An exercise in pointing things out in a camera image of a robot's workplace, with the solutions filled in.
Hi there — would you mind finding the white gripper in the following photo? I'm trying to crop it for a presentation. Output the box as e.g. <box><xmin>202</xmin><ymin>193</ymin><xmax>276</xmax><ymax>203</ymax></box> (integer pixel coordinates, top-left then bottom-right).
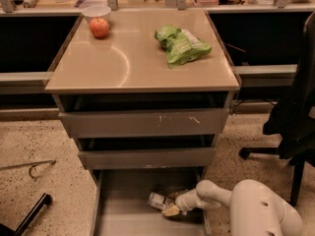
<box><xmin>161</xmin><ymin>189</ymin><xmax>201</xmax><ymax>217</ymax></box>

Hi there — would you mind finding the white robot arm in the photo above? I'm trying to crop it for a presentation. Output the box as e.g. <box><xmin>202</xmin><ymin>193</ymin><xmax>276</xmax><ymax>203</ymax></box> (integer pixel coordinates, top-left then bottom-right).
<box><xmin>162</xmin><ymin>180</ymin><xmax>303</xmax><ymax>236</ymax></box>

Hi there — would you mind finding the middle grey drawer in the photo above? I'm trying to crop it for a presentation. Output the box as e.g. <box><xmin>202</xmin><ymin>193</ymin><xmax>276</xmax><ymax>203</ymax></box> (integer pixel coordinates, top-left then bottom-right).
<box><xmin>78</xmin><ymin>147</ymin><xmax>215</xmax><ymax>169</ymax></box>

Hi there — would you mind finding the grey drawer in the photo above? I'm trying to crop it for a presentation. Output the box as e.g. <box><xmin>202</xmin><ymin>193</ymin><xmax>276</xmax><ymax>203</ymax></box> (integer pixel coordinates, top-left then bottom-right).
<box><xmin>90</xmin><ymin>167</ymin><xmax>211</xmax><ymax>236</ymax></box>
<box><xmin>59</xmin><ymin>108</ymin><xmax>228</xmax><ymax>139</ymax></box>
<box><xmin>78</xmin><ymin>147</ymin><xmax>215</xmax><ymax>169</ymax></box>

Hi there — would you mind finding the bottom grey drawer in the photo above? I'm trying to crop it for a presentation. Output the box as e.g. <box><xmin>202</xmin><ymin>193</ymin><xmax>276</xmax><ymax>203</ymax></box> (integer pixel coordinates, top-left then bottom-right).
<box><xmin>90</xmin><ymin>167</ymin><xmax>211</xmax><ymax>236</ymax></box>

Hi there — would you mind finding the top grey drawer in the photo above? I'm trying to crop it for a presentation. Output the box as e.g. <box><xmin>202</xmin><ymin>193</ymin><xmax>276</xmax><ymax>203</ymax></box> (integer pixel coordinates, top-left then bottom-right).
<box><xmin>59</xmin><ymin>108</ymin><xmax>228</xmax><ymax>139</ymax></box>

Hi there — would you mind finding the grey drawer cabinet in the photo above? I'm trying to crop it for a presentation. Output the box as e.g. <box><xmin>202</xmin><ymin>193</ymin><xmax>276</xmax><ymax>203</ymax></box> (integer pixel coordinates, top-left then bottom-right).
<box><xmin>44</xmin><ymin>9</ymin><xmax>241</xmax><ymax>236</ymax></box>

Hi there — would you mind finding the black chair leg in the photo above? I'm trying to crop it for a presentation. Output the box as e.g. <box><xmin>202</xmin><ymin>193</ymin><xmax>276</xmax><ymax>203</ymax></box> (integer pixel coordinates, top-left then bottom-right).
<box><xmin>0</xmin><ymin>193</ymin><xmax>52</xmax><ymax>236</ymax></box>

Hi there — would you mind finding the black office chair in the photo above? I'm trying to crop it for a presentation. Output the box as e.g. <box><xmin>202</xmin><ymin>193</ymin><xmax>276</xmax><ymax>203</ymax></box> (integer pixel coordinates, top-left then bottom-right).
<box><xmin>239</xmin><ymin>13</ymin><xmax>315</xmax><ymax>207</ymax></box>

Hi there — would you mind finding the metal hooked rod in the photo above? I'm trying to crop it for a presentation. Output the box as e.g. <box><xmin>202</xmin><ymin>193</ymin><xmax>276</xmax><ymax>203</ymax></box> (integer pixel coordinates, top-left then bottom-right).
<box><xmin>0</xmin><ymin>159</ymin><xmax>56</xmax><ymax>179</ymax></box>

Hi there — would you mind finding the green chip bag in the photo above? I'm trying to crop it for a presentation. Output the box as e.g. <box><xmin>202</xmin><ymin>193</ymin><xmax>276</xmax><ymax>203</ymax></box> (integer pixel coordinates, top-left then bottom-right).
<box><xmin>155</xmin><ymin>25</ymin><xmax>212</xmax><ymax>68</ymax></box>

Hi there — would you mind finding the red apple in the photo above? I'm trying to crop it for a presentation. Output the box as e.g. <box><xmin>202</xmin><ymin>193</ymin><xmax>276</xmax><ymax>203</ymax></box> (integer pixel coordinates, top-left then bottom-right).
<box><xmin>90</xmin><ymin>18</ymin><xmax>109</xmax><ymax>38</ymax></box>

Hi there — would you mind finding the white bowl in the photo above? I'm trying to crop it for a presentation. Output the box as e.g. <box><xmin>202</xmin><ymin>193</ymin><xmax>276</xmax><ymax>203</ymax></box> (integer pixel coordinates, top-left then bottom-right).
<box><xmin>82</xmin><ymin>5</ymin><xmax>111</xmax><ymax>23</ymax></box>

